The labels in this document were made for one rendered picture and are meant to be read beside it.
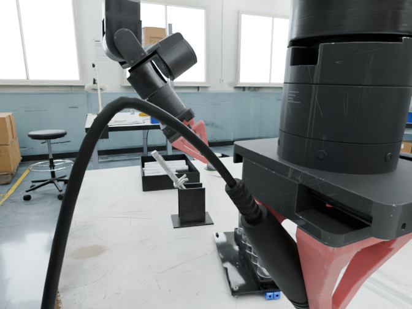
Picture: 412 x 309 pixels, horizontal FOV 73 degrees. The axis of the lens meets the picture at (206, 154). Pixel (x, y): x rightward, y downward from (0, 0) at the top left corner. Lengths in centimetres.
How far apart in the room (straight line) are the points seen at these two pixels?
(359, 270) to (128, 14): 46
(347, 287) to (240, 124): 523
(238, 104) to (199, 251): 490
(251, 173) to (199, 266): 32
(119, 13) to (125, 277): 40
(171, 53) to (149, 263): 36
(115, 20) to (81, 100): 422
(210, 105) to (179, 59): 457
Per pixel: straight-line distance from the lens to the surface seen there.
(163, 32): 253
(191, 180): 78
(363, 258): 18
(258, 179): 15
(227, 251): 48
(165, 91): 51
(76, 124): 473
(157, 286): 44
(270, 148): 17
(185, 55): 53
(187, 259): 48
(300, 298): 18
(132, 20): 51
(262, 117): 563
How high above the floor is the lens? 102
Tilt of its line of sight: 13 degrees down
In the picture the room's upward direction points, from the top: straight up
